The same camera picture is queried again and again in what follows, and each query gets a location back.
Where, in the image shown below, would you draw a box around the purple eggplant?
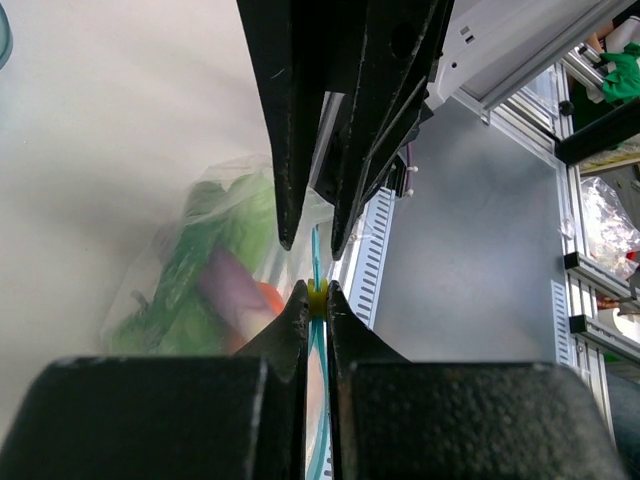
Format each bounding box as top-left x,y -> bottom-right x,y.
197,244 -> 266,326

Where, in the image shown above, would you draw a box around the white slotted cable duct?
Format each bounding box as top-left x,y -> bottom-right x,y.
319,187 -> 399,480

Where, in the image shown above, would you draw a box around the green bell pepper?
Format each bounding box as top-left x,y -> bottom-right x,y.
183,172 -> 276,274

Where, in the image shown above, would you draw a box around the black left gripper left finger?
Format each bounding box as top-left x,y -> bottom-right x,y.
1,282 -> 309,479

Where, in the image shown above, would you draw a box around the light green cucumber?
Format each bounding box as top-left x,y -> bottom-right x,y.
108,240 -> 224,355

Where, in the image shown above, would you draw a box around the background aluminium frame shelf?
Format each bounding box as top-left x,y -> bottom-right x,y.
462,1 -> 639,425

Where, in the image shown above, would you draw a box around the green cloth in background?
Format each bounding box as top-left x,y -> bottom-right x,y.
600,42 -> 640,104

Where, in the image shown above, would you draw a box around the orange tomato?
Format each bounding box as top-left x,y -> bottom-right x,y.
226,282 -> 285,353

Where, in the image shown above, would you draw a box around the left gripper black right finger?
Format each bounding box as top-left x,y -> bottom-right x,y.
327,282 -> 627,479

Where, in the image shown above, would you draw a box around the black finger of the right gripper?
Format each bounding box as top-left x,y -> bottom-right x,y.
329,1 -> 454,260
237,0 -> 328,251

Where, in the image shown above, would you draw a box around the clear zip top bag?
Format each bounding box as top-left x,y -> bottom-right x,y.
80,157 -> 330,479

